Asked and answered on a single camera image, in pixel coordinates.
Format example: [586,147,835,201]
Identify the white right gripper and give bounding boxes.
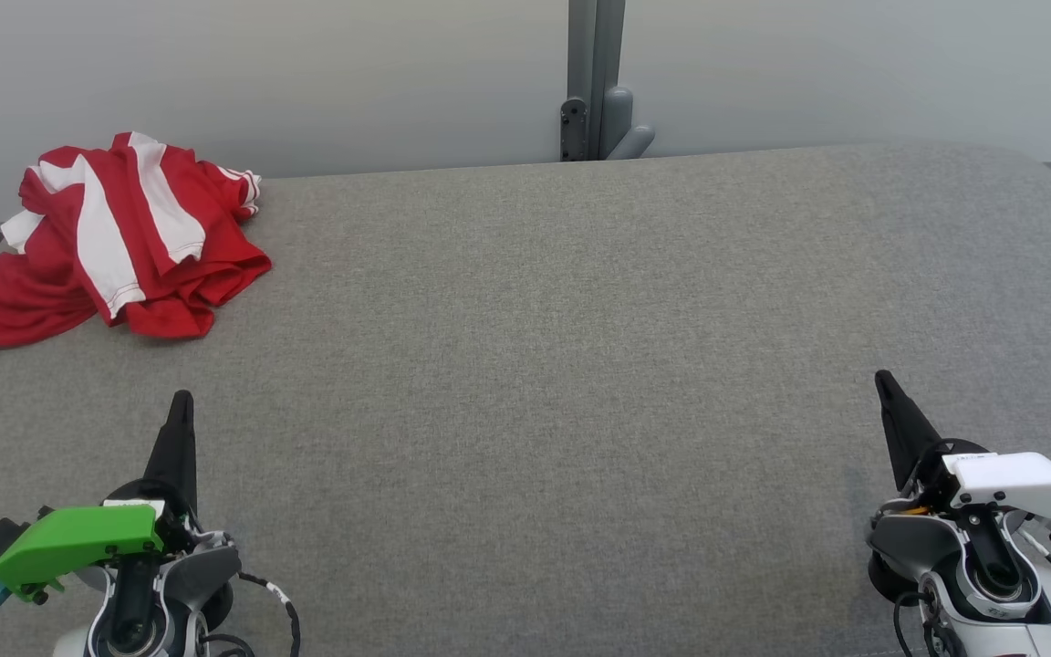
[874,370,1051,525]

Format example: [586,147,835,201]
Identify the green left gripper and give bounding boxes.
[0,391,199,605]

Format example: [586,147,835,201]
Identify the red jersey with white trim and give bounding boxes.
[0,146,262,349]

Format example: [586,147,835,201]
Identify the black left cable teal plug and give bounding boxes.
[0,570,302,657]

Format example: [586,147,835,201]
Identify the grey metal post with hinge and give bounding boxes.
[560,0,656,162]

